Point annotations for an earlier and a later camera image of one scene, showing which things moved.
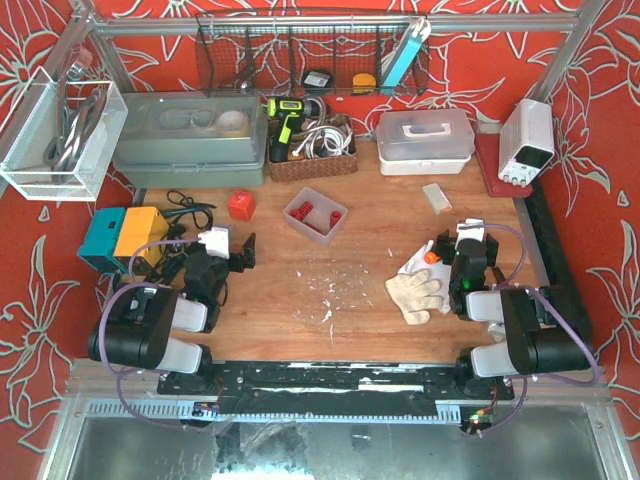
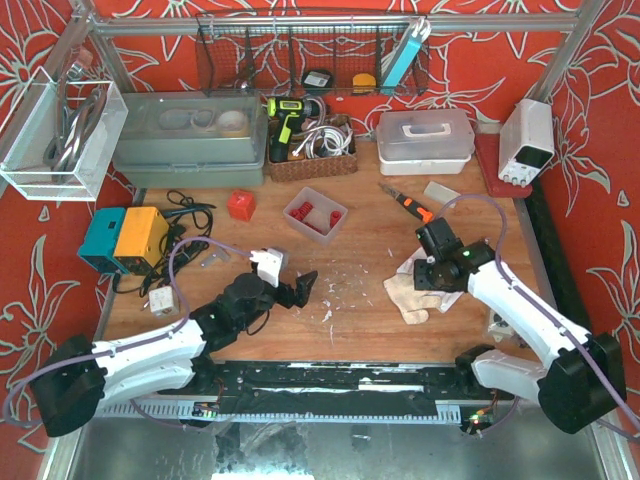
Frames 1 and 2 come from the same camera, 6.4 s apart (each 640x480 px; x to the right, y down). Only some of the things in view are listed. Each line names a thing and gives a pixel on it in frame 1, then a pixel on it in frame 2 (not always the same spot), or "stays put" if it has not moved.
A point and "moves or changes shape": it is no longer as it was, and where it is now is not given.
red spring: x=335 y=217 stays put
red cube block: x=241 y=204 stays put
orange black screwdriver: x=431 y=257 moves or changes shape
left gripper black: x=236 y=261 → x=289 y=293
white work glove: x=413 y=294 stays put
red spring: x=314 y=227 stays put
